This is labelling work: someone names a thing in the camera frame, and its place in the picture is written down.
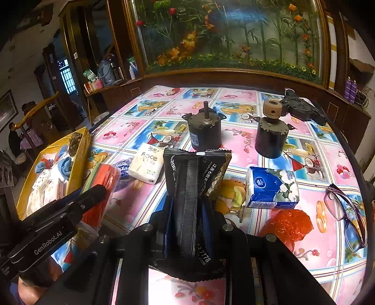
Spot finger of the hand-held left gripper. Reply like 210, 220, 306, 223
22, 185, 107, 220

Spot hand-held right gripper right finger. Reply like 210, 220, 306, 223
201, 197, 337, 305

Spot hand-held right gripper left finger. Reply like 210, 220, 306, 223
38, 195, 176, 305

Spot orange and green packet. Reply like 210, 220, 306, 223
80, 164, 121, 232

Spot pink tissue pack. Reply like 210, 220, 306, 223
53, 177, 68, 203

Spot black comb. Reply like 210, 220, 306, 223
171, 157, 201, 259

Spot yellow cardboard box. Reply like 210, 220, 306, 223
16, 127, 92, 220

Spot blue knit cloth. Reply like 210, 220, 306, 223
56, 156, 74, 180
34, 147, 63, 176

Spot white cloth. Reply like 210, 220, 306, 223
26, 186, 56, 219

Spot black and gold packet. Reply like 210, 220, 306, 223
162, 148, 233, 282

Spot blue floral tissue pack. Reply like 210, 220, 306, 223
244, 166, 300, 209

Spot red plastic bag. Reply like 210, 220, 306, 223
258, 209, 314, 253

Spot person's left hand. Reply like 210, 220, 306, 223
18, 259, 65, 305

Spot clear blue tissue package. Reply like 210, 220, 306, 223
113, 160, 138, 191

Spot plain white tissue pack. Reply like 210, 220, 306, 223
129, 143, 165, 185

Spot purple clothed table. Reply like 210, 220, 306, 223
20, 129, 44, 150

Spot carved wooden chair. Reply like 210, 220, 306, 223
15, 91, 85, 138

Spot black motor with shaft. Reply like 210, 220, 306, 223
182, 101, 227, 151

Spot black motor with beige wheel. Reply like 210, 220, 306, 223
253, 100, 295, 159

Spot pink box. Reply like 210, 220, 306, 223
84, 79, 104, 94

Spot barred window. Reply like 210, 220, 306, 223
57, 59, 77, 94

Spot blue thermos jug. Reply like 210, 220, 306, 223
97, 59, 116, 86

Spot printed tablecloth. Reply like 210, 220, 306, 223
50, 85, 368, 305

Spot white plastic bottle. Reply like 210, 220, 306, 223
128, 57, 138, 80

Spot purple framed glasses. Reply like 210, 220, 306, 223
324, 183, 368, 253

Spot black gear housing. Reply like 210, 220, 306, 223
279, 89, 329, 126

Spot glass fish tank with plants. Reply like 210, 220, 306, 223
124, 0, 329, 87

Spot white rolled paper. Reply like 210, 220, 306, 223
326, 16, 337, 90

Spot framed wall picture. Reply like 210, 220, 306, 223
0, 89, 19, 132

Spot wire basket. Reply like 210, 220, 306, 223
356, 89, 370, 110

